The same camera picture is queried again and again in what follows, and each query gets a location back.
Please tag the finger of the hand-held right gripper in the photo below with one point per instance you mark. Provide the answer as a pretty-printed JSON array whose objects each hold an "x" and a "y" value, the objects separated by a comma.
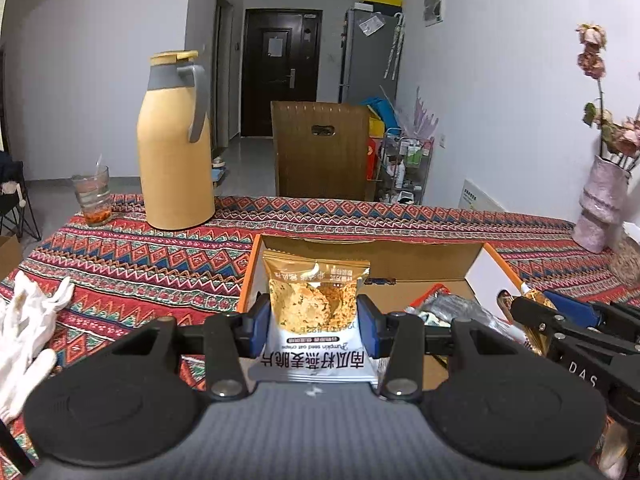
[
  {"x": 575, "y": 307},
  {"x": 532, "y": 312}
]

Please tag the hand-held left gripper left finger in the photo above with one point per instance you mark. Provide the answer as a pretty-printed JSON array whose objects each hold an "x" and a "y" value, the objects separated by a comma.
[{"x": 264, "y": 325}]

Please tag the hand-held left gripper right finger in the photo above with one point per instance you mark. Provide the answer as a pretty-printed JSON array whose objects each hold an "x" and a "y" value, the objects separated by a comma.
[{"x": 366, "y": 325}]

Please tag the oat crisp snack packet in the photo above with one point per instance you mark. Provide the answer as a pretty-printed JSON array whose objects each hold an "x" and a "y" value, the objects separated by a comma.
[
  {"x": 540, "y": 345},
  {"x": 312, "y": 300}
]

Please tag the white grey snack packet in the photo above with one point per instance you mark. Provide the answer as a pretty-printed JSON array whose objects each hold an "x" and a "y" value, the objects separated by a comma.
[{"x": 460, "y": 310}]

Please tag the red cardboard box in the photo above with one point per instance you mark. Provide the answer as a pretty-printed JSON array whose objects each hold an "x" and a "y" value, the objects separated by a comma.
[{"x": 425, "y": 260}]

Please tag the pink ceramic vase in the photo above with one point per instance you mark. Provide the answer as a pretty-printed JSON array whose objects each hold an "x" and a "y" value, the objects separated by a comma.
[{"x": 600, "y": 200}]

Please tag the patterned tablecloth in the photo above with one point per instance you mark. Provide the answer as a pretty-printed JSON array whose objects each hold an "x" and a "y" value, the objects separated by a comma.
[{"x": 150, "y": 270}]

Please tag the red gift box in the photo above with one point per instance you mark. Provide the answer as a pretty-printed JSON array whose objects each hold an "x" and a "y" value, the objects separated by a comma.
[{"x": 375, "y": 157}]

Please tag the yellow thermos jug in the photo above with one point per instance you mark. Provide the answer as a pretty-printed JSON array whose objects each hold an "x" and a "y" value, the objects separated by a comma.
[{"x": 170, "y": 170}]

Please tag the yellow bag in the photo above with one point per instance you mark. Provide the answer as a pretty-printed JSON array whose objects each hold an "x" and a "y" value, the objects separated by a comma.
[{"x": 377, "y": 126}]

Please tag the white cotton glove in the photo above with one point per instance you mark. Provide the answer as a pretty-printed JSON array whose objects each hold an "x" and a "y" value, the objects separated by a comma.
[
  {"x": 25, "y": 375},
  {"x": 55, "y": 300}
]

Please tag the glass cup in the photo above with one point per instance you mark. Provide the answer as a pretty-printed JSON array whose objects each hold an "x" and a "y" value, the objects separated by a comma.
[{"x": 92, "y": 195}]

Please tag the blue plastic item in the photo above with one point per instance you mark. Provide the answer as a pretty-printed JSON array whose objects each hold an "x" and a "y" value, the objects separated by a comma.
[{"x": 382, "y": 110}]

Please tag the purple dried grass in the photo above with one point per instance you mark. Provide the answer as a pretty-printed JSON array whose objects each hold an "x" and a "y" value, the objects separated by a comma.
[{"x": 425, "y": 115}]

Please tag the dark door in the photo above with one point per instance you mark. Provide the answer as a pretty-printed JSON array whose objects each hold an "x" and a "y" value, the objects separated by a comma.
[{"x": 300, "y": 110}]

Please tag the dried rose bouquet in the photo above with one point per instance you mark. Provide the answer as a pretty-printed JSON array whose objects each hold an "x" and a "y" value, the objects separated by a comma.
[{"x": 592, "y": 62}]

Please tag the grey refrigerator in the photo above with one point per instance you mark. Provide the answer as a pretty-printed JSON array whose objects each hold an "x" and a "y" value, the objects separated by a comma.
[{"x": 360, "y": 70}]

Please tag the brown cardboard box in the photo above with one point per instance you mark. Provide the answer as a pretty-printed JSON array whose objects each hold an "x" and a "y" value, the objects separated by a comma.
[{"x": 10, "y": 257}]

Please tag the paper notice on door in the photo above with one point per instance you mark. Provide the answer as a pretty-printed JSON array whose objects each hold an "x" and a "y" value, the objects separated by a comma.
[{"x": 274, "y": 46}]

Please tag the white folded umbrella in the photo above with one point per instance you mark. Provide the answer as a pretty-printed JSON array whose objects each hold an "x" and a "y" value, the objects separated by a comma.
[{"x": 394, "y": 45}]

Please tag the black folding chair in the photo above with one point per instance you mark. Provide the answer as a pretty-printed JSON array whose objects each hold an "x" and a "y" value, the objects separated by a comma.
[{"x": 12, "y": 195}]

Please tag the paper sheet on refrigerator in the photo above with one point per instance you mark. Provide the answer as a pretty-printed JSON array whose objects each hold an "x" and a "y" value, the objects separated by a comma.
[{"x": 371, "y": 24}]

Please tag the yellow box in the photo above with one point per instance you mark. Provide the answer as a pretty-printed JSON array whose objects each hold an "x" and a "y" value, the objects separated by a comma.
[{"x": 382, "y": 1}]

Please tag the white wall unit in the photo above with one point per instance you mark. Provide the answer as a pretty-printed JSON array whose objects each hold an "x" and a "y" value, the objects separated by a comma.
[{"x": 479, "y": 195}]

